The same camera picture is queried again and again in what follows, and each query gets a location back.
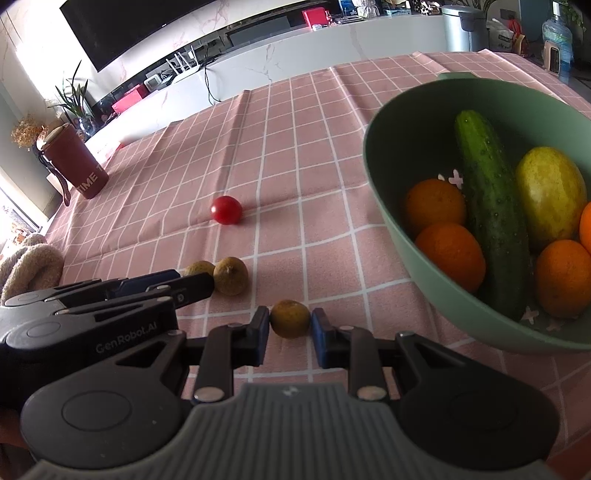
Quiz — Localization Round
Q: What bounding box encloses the beige fuzzy cloth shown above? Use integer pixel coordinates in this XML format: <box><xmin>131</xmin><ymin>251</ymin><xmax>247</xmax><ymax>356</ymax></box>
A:
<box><xmin>0</xmin><ymin>234</ymin><xmax>64</xmax><ymax>305</ymax></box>

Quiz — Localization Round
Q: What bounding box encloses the green cucumber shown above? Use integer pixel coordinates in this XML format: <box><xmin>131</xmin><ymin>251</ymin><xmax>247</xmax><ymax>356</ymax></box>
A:
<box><xmin>455</xmin><ymin>110</ymin><xmax>533</xmax><ymax>321</ymax></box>

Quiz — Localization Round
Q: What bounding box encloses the small beige heater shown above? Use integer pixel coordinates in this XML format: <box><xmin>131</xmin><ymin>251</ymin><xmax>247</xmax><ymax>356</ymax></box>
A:
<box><xmin>542</xmin><ymin>41</ymin><xmax>561</xmax><ymax>75</ymax></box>

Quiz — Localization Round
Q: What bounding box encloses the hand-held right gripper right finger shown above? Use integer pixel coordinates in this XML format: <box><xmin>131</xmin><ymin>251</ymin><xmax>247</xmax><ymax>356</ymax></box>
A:
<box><xmin>311</xmin><ymin>308</ymin><xmax>467</xmax><ymax>401</ymax></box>

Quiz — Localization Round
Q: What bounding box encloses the red tumbler with strap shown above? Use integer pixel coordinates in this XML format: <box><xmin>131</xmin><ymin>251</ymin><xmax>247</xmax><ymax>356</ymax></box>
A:
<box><xmin>36</xmin><ymin>124</ymin><xmax>110</xmax><ymax>206</ymax></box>

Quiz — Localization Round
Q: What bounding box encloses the trailing green vine plant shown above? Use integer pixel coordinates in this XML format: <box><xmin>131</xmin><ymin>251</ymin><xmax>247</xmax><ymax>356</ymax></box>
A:
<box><xmin>553</xmin><ymin>0</ymin><xmax>585</xmax><ymax>24</ymax></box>

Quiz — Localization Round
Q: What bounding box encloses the orange mandarin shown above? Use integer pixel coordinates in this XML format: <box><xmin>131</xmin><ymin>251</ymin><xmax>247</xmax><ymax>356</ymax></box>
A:
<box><xmin>578</xmin><ymin>202</ymin><xmax>591</xmax><ymax>254</ymax></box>
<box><xmin>414</xmin><ymin>223</ymin><xmax>486</xmax><ymax>294</ymax></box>
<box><xmin>404</xmin><ymin>179</ymin><xmax>467</xmax><ymax>238</ymax></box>
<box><xmin>536</xmin><ymin>240</ymin><xmax>591</xmax><ymax>319</ymax></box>

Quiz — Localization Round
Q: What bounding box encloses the blue water jug with pump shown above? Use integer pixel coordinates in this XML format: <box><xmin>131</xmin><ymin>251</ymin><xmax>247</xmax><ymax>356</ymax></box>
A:
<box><xmin>542</xmin><ymin>4</ymin><xmax>574</xmax><ymax>51</ymax></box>

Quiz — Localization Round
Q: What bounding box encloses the pink checkered tablecloth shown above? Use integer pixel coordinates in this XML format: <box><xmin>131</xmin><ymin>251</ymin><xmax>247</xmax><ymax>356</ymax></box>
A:
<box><xmin>46</xmin><ymin>48</ymin><xmax>591</xmax><ymax>462</ymax></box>

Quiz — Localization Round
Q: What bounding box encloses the silver pedal trash can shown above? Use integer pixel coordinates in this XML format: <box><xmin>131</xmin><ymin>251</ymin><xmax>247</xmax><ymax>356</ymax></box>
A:
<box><xmin>441</xmin><ymin>4</ymin><xmax>488</xmax><ymax>52</ymax></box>

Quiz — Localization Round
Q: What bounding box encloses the small brown longan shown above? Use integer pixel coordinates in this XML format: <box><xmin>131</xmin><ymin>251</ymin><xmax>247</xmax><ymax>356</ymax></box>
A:
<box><xmin>183</xmin><ymin>261</ymin><xmax>216</xmax><ymax>280</ymax></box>

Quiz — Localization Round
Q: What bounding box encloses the white plastic bag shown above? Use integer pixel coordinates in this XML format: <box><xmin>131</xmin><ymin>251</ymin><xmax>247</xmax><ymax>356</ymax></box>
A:
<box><xmin>485</xmin><ymin>18</ymin><xmax>515</xmax><ymax>52</ymax></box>

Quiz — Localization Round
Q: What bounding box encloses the red cherry tomato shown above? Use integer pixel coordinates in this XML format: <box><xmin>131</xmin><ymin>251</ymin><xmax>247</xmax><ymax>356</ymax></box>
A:
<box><xmin>211</xmin><ymin>196</ymin><xmax>243</xmax><ymax>225</ymax></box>

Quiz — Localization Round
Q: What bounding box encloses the wide red box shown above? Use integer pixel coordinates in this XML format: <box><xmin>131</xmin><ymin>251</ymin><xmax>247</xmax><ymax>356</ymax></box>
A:
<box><xmin>112</xmin><ymin>85</ymin><xmax>151</xmax><ymax>115</ymax></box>

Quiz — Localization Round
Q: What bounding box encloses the black flat television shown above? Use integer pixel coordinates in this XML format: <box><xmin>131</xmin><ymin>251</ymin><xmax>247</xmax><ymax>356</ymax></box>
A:
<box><xmin>60</xmin><ymin>0</ymin><xmax>218</xmax><ymax>72</ymax></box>

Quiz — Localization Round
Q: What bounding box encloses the white router with antennas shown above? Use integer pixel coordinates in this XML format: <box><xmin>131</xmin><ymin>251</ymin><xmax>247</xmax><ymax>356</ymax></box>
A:
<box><xmin>164</xmin><ymin>46</ymin><xmax>206</xmax><ymax>77</ymax></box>

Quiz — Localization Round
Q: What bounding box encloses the black power cable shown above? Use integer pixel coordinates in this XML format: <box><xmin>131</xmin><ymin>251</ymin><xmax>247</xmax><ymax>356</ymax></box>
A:
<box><xmin>203</xmin><ymin>65</ymin><xmax>223</xmax><ymax>104</ymax></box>

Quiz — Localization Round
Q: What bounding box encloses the green potted orchid plant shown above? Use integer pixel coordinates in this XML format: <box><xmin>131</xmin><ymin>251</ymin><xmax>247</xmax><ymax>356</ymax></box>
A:
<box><xmin>48</xmin><ymin>60</ymin><xmax>98</xmax><ymax>134</ymax></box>

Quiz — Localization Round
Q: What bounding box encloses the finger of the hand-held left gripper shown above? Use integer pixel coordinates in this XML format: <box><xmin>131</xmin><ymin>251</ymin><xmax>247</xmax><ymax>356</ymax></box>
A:
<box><xmin>4</xmin><ymin>269</ymin><xmax>182</xmax><ymax>308</ymax></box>
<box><xmin>54</xmin><ymin>272</ymin><xmax>216</xmax><ymax>320</ymax></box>

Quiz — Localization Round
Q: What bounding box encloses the white marble tv console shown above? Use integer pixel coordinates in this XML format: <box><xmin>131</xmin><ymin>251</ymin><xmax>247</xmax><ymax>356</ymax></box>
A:
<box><xmin>83</xmin><ymin>14</ymin><xmax>448</xmax><ymax>158</ymax></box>

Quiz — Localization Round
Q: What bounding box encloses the green colander bowl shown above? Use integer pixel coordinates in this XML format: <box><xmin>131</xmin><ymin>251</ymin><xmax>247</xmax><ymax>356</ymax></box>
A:
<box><xmin>362</xmin><ymin>73</ymin><xmax>591</xmax><ymax>355</ymax></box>

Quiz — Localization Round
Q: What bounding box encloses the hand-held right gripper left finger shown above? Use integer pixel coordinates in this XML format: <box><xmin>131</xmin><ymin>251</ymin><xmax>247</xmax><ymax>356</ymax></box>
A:
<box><xmin>115</xmin><ymin>305</ymin><xmax>271</xmax><ymax>401</ymax></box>

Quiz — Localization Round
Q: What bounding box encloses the brown kiwi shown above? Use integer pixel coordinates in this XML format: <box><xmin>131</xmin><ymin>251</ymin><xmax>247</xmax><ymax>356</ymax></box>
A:
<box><xmin>270</xmin><ymin>300</ymin><xmax>311</xmax><ymax>339</ymax></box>
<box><xmin>213</xmin><ymin>257</ymin><xmax>249</xmax><ymax>296</ymax></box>

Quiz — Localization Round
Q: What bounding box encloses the yellow-green mango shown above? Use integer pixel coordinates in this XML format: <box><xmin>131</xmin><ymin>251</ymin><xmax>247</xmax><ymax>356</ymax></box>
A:
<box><xmin>515</xmin><ymin>146</ymin><xmax>588</xmax><ymax>252</ymax></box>

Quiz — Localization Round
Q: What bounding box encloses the small red box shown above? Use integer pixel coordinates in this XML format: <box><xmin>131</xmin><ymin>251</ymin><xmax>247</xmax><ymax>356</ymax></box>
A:
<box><xmin>302</xmin><ymin>9</ymin><xmax>331</xmax><ymax>29</ymax></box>

